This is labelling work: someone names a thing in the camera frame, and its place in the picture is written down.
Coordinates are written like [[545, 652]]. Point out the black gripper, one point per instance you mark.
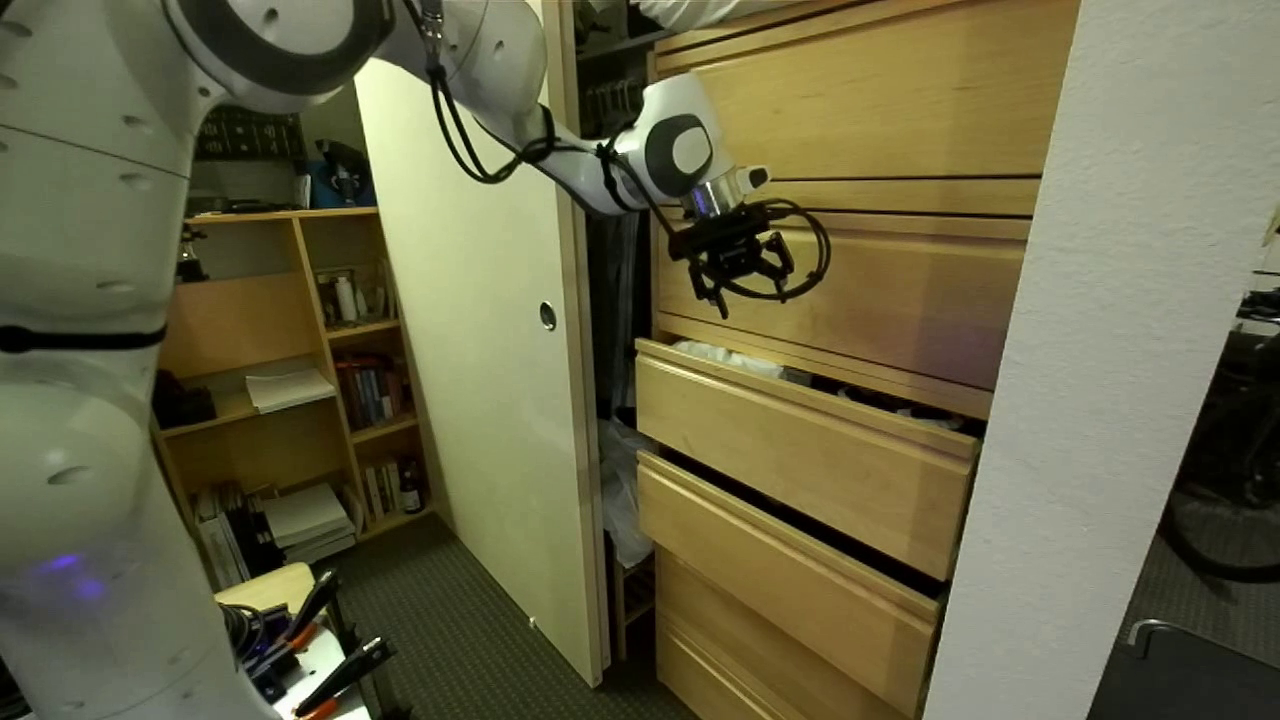
[[722, 243]]

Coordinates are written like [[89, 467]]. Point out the wooden drawer holding clothes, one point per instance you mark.
[[801, 455]]

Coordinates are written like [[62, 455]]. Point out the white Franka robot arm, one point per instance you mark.
[[93, 267]]

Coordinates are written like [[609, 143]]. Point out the wooden drawer with grooved lip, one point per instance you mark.
[[921, 307]]

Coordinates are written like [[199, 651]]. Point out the tall wooden drawer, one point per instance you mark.
[[904, 93]]

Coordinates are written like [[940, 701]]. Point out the wooden drawer slightly ajar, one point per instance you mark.
[[784, 574]]

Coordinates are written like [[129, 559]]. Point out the lowest wooden drawer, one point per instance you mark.
[[722, 652]]

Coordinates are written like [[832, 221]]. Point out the white folded clothes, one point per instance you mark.
[[725, 358]]

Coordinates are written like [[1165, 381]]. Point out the round recessed door pull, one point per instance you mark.
[[545, 317]]

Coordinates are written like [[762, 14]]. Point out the clear plastic bag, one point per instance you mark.
[[624, 487]]

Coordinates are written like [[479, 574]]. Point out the cream sliding closet door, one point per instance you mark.
[[465, 332]]

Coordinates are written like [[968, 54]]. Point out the row of dark books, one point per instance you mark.
[[372, 392]]

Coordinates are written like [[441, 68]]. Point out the white bottles on shelf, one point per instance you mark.
[[350, 299]]

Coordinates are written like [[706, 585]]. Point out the row of slim books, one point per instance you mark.
[[388, 487]]

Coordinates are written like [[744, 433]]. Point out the blue bottles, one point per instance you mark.
[[341, 183]]

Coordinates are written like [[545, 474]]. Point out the loose white paper sheets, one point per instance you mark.
[[287, 386]]

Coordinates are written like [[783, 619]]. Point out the stack of white binders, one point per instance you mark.
[[306, 521]]

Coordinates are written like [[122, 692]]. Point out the wooden bookshelf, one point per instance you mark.
[[241, 323]]

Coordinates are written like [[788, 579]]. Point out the dark framed board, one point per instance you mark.
[[247, 144]]

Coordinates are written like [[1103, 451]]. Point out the black bicycle wheel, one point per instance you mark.
[[1201, 534]]

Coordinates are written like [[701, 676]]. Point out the black marker pen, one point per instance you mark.
[[344, 674]]

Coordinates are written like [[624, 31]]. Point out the yellow paper pad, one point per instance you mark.
[[266, 585]]

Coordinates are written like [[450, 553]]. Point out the dark grey case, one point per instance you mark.
[[1186, 681]]

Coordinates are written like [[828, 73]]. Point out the wooden drawer cabinet frame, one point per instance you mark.
[[904, 196]]

